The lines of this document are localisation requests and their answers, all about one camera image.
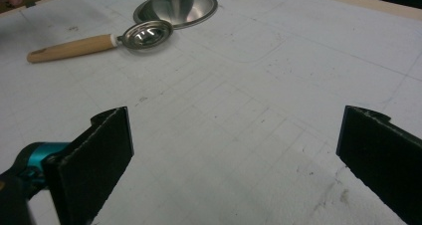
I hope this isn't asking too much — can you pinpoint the wooden-handled metal spoon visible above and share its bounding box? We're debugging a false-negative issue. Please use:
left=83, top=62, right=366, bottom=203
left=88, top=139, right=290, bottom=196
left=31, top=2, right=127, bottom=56
left=26, top=19, right=174, bottom=65

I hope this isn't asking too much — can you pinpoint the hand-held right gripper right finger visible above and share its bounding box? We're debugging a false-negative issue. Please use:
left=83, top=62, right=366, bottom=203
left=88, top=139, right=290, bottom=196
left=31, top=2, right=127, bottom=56
left=335, top=105, right=422, bottom=225

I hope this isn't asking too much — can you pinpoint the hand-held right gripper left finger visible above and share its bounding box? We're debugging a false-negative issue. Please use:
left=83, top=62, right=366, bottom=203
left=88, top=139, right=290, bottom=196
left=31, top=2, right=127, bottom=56
left=43, top=106, right=135, bottom=225

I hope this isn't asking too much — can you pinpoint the round steel stand base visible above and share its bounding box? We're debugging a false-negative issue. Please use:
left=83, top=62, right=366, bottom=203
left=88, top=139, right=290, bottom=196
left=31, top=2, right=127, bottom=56
left=132, top=0, right=219, bottom=31

